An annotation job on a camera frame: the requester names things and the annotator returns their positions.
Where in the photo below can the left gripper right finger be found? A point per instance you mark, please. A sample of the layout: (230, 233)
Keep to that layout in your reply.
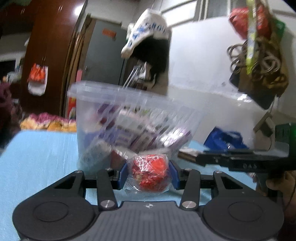
(228, 208)

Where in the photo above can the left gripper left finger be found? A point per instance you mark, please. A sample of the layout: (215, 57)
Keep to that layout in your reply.
(68, 208)

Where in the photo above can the red item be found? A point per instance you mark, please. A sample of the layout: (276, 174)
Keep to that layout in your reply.
(149, 173)

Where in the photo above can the blue printed shopping bag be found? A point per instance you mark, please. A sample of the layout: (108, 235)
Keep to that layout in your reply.
(219, 139)

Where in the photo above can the pink floral bedsheet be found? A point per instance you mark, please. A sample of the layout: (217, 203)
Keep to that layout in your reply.
(48, 122)

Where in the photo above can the white plastic perforated basket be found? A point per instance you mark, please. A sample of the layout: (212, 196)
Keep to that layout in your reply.
(115, 123)

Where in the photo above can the dark maroon clothes pile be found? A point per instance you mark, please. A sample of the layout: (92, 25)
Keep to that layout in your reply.
(10, 115)

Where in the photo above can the orange white hanging bag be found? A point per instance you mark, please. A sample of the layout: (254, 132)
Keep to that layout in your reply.
(37, 80)

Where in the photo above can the grey metal door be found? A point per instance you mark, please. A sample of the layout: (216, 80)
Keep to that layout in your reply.
(103, 62)

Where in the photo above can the black hanging garment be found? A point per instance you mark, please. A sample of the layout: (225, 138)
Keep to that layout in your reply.
(155, 52)

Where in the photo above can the dark red wooden wardrobe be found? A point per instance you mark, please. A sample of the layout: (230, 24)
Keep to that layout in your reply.
(51, 43)

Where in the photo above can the white tote bag blue letters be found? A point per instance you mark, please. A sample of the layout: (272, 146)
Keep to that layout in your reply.
(150, 24)

